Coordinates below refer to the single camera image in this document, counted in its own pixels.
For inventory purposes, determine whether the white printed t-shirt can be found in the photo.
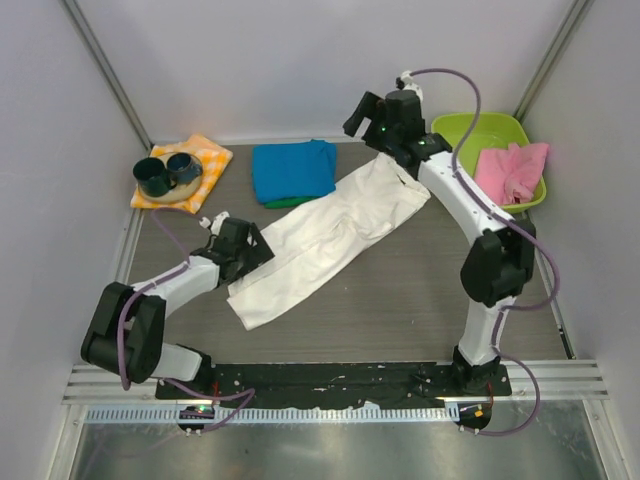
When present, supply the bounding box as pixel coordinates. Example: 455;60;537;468
228;154;431;331

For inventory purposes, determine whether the green plastic basin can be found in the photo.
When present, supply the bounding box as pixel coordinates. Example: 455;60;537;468
430;111;548;215

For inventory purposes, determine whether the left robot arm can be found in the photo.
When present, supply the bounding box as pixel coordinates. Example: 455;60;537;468
80;213;274;399

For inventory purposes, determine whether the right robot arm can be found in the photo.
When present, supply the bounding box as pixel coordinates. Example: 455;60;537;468
343;89;536;397

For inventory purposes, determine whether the folded green t-shirt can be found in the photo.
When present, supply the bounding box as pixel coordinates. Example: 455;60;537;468
263;196;316;209

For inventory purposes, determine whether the beige ceramic plate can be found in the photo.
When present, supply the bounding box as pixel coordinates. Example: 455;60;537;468
136;153;204;204

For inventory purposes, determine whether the orange checkered cloth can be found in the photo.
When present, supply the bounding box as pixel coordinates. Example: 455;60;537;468
130;134;233;214

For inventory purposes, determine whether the folded blue t-shirt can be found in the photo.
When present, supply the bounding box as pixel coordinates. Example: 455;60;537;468
251;140;337;204

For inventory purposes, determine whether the dark blue mug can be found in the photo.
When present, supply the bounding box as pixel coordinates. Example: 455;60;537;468
166;152;203;186

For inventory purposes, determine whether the pink t-shirt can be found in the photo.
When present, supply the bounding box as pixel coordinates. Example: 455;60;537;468
474;143;550;206

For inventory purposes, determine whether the dark green mug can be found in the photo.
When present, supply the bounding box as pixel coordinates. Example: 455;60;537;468
132;157;175;198

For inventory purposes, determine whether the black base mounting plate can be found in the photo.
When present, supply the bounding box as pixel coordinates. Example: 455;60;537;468
182;362;512;410

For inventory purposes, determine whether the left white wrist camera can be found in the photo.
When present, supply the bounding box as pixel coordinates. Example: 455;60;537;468
199;211;230;236

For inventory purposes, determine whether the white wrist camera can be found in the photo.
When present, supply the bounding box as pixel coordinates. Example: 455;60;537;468
199;211;230;236
395;70;424;101

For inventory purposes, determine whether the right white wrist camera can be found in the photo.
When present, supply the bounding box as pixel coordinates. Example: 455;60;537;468
395;70;424;101

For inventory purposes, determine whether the white slotted cable duct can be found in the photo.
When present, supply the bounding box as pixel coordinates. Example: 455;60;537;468
85;403;459;427

